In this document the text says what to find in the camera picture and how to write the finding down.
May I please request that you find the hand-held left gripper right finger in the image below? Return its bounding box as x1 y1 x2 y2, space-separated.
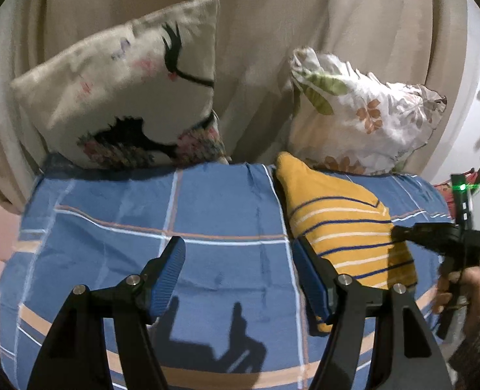
291 236 454 390

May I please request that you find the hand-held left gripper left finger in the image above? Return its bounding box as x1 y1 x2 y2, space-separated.
26 236 186 390

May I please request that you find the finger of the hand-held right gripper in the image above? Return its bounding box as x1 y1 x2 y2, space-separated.
390 223 420 248

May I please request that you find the yellow striped pillow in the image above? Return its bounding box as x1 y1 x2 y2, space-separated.
273 151 420 334

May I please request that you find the person's right hand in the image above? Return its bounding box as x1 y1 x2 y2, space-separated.
431 266 480 342

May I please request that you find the red cloth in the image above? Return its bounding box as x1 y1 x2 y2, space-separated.
433 168 480 220

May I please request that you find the blue plaid bed sheet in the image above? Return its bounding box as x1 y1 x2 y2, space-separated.
0 162 468 390

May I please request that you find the white floral pillow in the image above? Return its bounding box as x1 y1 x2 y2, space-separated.
287 46 448 176

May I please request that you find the cream eyelash print cushion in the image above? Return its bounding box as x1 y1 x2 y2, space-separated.
10 0 228 171

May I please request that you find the beige curtain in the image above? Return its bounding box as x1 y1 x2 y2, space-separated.
0 0 468 214

